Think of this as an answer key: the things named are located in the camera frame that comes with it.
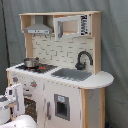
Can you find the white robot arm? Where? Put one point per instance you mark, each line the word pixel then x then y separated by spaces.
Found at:
pixel 12 109

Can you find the right stove knob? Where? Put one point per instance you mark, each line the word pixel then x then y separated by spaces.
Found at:
pixel 33 84

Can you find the grey sink basin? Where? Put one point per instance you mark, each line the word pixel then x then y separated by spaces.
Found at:
pixel 72 74

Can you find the silver cooking pot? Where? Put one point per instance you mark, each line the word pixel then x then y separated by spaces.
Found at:
pixel 31 62

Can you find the white microwave door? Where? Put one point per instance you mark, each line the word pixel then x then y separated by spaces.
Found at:
pixel 72 26

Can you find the wooden toy kitchen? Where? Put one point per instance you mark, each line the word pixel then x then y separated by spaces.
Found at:
pixel 63 54

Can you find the black faucet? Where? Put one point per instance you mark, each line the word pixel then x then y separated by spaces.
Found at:
pixel 81 63

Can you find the left stove knob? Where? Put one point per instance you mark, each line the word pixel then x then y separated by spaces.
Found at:
pixel 15 79

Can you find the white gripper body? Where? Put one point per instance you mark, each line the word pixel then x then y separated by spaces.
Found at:
pixel 14 94

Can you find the white cabinet door with dispenser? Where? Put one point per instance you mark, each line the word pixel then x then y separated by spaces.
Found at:
pixel 63 106

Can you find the black stovetop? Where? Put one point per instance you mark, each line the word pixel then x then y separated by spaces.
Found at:
pixel 41 68

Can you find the grey range hood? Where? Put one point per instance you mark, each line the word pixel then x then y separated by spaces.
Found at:
pixel 39 27

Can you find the stove knob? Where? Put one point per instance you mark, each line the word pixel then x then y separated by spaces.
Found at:
pixel 33 84
pixel 15 79

